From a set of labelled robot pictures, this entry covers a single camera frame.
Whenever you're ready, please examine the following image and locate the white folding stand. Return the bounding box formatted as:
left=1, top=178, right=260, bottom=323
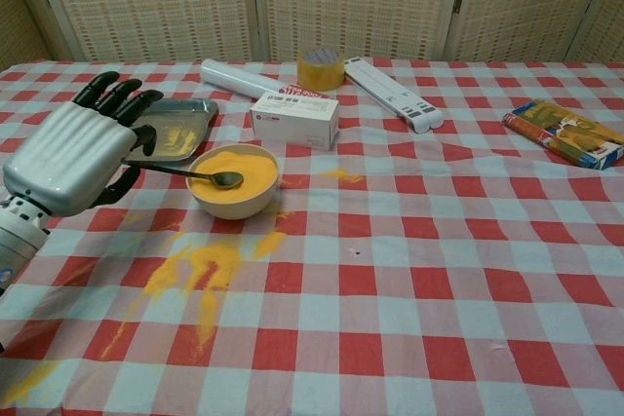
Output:
left=343, top=57, right=445, bottom=133

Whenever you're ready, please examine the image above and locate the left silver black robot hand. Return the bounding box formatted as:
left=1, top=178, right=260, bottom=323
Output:
left=2, top=71, right=165, bottom=218

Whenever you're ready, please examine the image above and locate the black metal spoon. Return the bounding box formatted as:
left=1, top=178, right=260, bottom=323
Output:
left=124, top=160, right=245, bottom=190

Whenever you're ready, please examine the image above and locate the yellowish clear tape roll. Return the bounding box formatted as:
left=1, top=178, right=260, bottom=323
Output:
left=296, top=48, right=346, bottom=93

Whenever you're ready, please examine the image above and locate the small white cardboard box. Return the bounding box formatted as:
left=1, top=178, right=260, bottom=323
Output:
left=249, top=91, right=341, bottom=151

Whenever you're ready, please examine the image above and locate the yellow bowl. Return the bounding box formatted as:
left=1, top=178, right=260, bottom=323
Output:
left=186, top=143, right=281, bottom=221

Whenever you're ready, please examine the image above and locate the red white checkered tablecloth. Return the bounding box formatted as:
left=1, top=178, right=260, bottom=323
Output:
left=0, top=57, right=624, bottom=416

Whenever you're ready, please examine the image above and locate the colourful yellow blue flat box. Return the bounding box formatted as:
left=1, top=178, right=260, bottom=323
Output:
left=501, top=98, right=624, bottom=171

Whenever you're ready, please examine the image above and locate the white plastic wrap roll box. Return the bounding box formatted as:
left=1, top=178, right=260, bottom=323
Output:
left=201, top=57, right=331, bottom=101

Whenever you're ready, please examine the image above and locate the bamboo folding screen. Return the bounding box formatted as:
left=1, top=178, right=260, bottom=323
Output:
left=0, top=0, right=624, bottom=66

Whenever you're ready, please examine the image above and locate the rectangular stainless steel tray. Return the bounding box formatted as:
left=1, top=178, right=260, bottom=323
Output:
left=124, top=97, right=219, bottom=167

